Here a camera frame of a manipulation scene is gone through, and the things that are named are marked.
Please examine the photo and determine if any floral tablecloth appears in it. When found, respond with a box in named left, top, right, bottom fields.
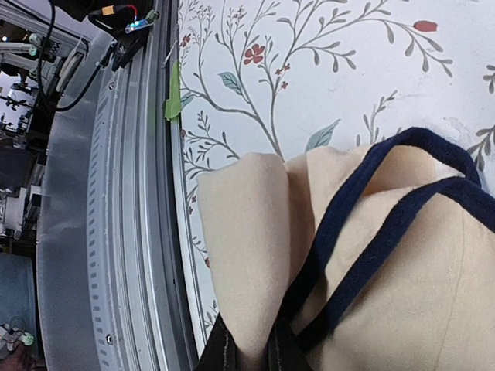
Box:
left=174, top=1, right=494, bottom=349

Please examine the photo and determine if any green tape piece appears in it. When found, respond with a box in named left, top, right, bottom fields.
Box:
left=164, top=61, right=182, bottom=121

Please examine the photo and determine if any aluminium front rail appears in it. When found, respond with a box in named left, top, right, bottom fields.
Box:
left=36, top=1, right=205, bottom=370

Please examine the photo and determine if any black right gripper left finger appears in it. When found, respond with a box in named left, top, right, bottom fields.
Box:
left=196, top=314, right=246, bottom=371

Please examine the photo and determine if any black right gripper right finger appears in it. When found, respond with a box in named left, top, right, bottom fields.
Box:
left=268, top=316, right=309, bottom=371

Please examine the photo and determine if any beige garment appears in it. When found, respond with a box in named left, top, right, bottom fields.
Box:
left=197, top=128, right=494, bottom=370

